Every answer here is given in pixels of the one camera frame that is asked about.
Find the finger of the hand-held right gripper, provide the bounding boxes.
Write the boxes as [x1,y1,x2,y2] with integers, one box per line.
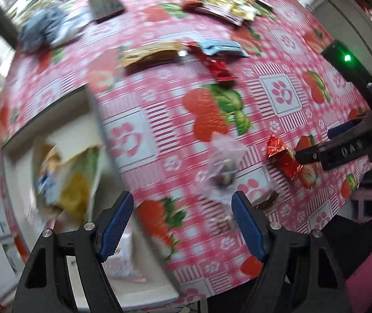
[295,130,372,171]
[327,112,372,141]

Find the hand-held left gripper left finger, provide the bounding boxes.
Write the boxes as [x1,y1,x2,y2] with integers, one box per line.
[13,191,135,313]

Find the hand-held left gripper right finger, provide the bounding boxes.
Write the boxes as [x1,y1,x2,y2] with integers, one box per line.
[231,191,353,313]

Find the red foil candy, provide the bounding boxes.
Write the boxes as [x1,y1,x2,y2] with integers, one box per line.
[186,41,239,83]
[266,134,304,181]

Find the clear candy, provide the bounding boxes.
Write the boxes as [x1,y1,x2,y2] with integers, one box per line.
[206,133,249,196]

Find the white storage box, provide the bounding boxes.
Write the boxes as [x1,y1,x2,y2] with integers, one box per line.
[1,89,181,312]

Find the brown chocolate piece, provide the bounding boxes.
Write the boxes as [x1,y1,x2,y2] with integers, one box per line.
[252,189,280,212]

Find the pink white snack packet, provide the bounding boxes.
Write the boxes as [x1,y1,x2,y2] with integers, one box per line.
[103,225,147,284]

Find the yellow green snack bag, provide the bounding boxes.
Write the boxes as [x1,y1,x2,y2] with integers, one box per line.
[36,144,102,223]

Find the pink stool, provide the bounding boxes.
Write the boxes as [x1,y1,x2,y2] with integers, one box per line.
[351,187,372,222]

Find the strawberry print tablecloth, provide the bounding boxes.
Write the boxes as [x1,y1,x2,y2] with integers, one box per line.
[0,0,372,305]

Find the light blue snack packet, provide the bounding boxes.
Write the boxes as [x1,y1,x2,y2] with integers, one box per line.
[196,39,249,58]

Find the pile of snack packets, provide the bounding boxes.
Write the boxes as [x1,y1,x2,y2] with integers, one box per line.
[182,0,275,27]

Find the gold snack packet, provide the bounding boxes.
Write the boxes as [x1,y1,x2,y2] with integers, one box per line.
[119,42,187,68]

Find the white cloth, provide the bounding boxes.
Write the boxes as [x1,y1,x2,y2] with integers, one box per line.
[51,7,93,47]

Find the blue cloth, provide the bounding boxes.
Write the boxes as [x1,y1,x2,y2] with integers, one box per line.
[18,7,67,52]

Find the dark square box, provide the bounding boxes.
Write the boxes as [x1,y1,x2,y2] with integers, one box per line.
[87,0,125,23]

